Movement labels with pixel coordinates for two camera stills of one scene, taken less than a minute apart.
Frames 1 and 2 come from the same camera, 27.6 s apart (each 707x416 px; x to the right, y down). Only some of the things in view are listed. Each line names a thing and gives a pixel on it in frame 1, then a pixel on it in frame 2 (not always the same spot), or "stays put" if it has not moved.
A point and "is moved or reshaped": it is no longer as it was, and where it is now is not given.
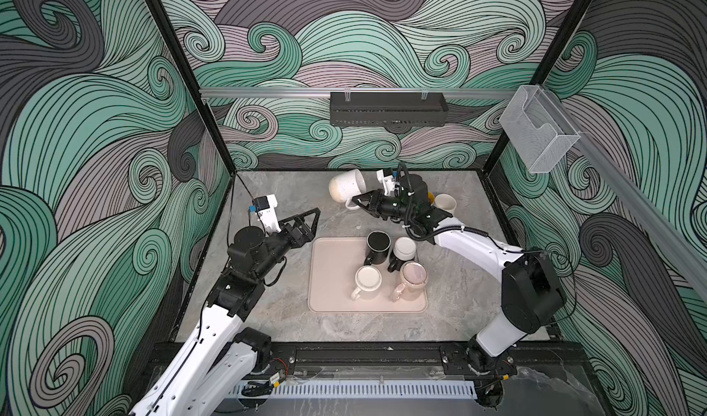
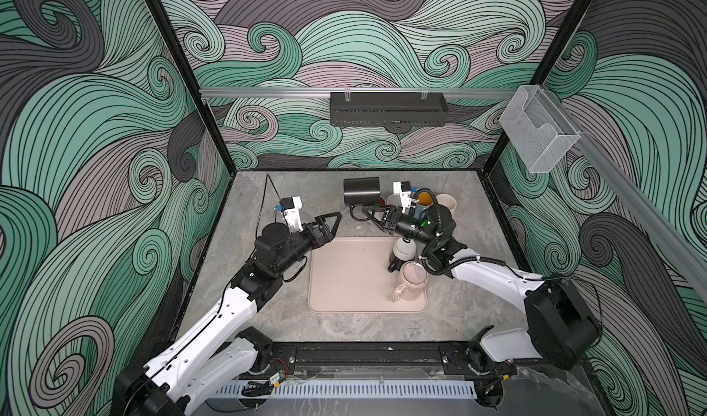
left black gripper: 305,236 -> 325,236
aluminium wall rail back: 357,91 stays put
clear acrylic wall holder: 539,132 stays put
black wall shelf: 388,109 stays put
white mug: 446,202 stays put
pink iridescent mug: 413,277 stays put
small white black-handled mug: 404,249 stays put
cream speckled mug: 346,185 is moved or reshaped
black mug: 378,243 -> 362,190
